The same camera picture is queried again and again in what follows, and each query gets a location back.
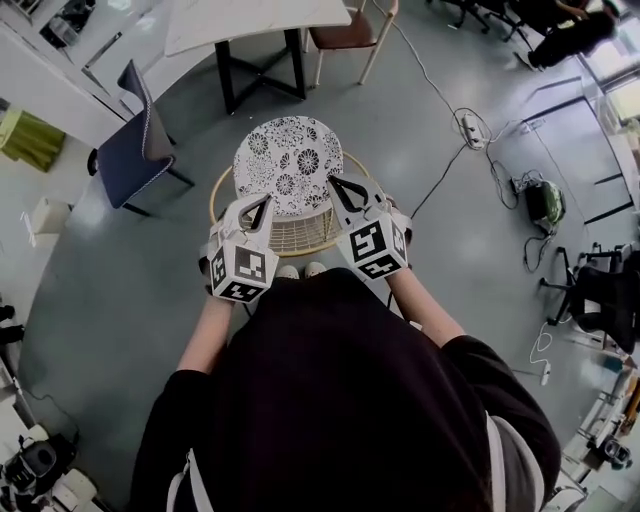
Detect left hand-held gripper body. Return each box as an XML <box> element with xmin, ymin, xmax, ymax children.
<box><xmin>198</xmin><ymin>192</ymin><xmax>280</xmax><ymax>305</ymax></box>

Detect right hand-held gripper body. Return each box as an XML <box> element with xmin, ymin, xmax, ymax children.
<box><xmin>327</xmin><ymin>172</ymin><xmax>414</xmax><ymax>282</ymax></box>

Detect gold wire round chair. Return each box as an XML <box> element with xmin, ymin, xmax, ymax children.
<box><xmin>209</xmin><ymin>149</ymin><xmax>372</xmax><ymax>259</ymax></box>

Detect person's left forearm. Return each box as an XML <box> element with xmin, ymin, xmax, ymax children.
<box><xmin>175</xmin><ymin>294</ymin><xmax>236</xmax><ymax>374</ymax></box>

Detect person's right forearm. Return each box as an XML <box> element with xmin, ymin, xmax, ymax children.
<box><xmin>384</xmin><ymin>262</ymin><xmax>466</xmax><ymax>349</ymax></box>

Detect blue grey upholstered chair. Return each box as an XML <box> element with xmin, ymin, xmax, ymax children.
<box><xmin>87</xmin><ymin>58</ymin><xmax>196</xmax><ymax>219</ymax></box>

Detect brown seat wooden chair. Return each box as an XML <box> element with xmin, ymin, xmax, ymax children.
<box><xmin>303</xmin><ymin>0</ymin><xmax>401</xmax><ymax>92</ymax></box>

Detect white marble table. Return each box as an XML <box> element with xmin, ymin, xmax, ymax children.
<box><xmin>164</xmin><ymin>0</ymin><xmax>354</xmax><ymax>116</ymax></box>

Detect black office chair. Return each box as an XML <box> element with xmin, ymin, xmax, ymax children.
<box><xmin>539</xmin><ymin>242</ymin><xmax>640</xmax><ymax>354</ymax></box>
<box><xmin>424</xmin><ymin>0</ymin><xmax>531</xmax><ymax>36</ymax></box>

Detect black white floral seat cushion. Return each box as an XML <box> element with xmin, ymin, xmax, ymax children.
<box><xmin>233</xmin><ymin>115</ymin><xmax>345</xmax><ymax>220</ymax></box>

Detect white power strip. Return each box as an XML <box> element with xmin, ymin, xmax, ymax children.
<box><xmin>462</xmin><ymin>112</ymin><xmax>490</xmax><ymax>150</ymax></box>

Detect person's black shirt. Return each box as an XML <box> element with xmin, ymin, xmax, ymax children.
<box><xmin>130</xmin><ymin>267</ymin><xmax>564</xmax><ymax>512</ymax></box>

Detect green black bag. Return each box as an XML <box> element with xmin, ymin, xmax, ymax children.
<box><xmin>523</xmin><ymin>179</ymin><xmax>567</xmax><ymax>226</ymax></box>

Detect small white box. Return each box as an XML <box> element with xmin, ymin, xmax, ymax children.
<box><xmin>22</xmin><ymin>197</ymin><xmax>71</xmax><ymax>246</ymax></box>

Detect green cloth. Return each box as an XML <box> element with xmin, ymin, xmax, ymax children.
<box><xmin>0</xmin><ymin>109</ymin><xmax>67</xmax><ymax>175</ymax></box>

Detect white counter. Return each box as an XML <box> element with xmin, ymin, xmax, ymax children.
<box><xmin>0</xmin><ymin>14</ymin><xmax>132</xmax><ymax>126</ymax></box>

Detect grey black floor device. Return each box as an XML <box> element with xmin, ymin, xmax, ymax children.
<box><xmin>0</xmin><ymin>434</ymin><xmax>79</xmax><ymax>501</ymax></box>

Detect black floor cable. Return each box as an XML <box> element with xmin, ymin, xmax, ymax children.
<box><xmin>409</xmin><ymin>142</ymin><xmax>469</xmax><ymax>221</ymax></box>

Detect white charger with cable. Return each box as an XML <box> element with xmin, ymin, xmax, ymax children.
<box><xmin>529</xmin><ymin>319</ymin><xmax>554</xmax><ymax>387</ymax></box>

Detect grey shoulder strap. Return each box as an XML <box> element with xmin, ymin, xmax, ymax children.
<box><xmin>167</xmin><ymin>449</ymin><xmax>216</xmax><ymax>512</ymax></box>
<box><xmin>484</xmin><ymin>414</ymin><xmax>544</xmax><ymax>512</ymax></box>

